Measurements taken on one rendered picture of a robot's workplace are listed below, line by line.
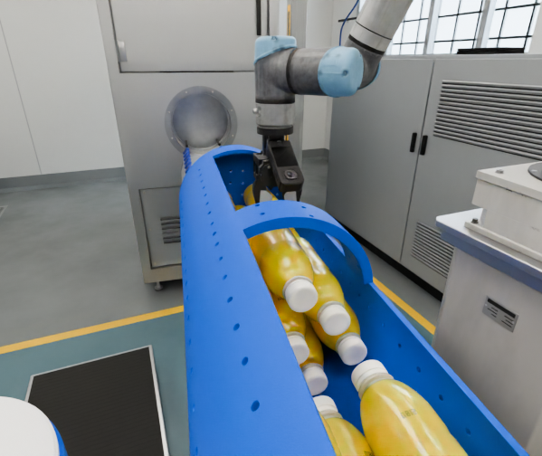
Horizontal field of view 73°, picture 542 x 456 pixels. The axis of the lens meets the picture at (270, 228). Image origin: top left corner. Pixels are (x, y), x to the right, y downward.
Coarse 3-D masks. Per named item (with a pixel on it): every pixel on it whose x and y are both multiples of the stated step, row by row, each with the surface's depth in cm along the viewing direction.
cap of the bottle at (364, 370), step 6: (366, 360) 40; (372, 360) 40; (360, 366) 39; (366, 366) 39; (372, 366) 39; (378, 366) 39; (384, 366) 40; (354, 372) 40; (360, 372) 39; (366, 372) 39; (372, 372) 38; (378, 372) 38; (384, 372) 39; (354, 378) 40; (360, 378) 39; (354, 384) 40; (360, 384) 39
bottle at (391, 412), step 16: (368, 384) 38; (384, 384) 36; (400, 384) 36; (368, 400) 35; (384, 400) 34; (400, 400) 33; (416, 400) 33; (368, 416) 34; (384, 416) 33; (400, 416) 32; (416, 416) 32; (432, 416) 32; (368, 432) 34; (384, 432) 32; (400, 432) 31; (416, 432) 31; (432, 432) 30; (448, 432) 31; (384, 448) 31; (400, 448) 30; (416, 448) 30; (432, 448) 29; (448, 448) 29
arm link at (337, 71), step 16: (304, 48) 62; (320, 48) 60; (336, 48) 58; (352, 48) 57; (288, 64) 61; (304, 64) 60; (320, 64) 58; (336, 64) 57; (352, 64) 57; (288, 80) 62; (304, 80) 60; (320, 80) 59; (336, 80) 58; (352, 80) 58; (336, 96) 61
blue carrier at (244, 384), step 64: (192, 192) 73; (192, 256) 53; (320, 256) 74; (192, 320) 42; (256, 320) 32; (384, 320) 52; (192, 384) 35; (256, 384) 27; (448, 384) 40; (192, 448) 31; (256, 448) 23; (320, 448) 21; (512, 448) 32
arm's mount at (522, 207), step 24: (504, 168) 62; (528, 168) 61; (480, 192) 61; (504, 192) 58; (528, 192) 54; (480, 216) 66; (504, 216) 58; (528, 216) 55; (504, 240) 59; (528, 240) 55
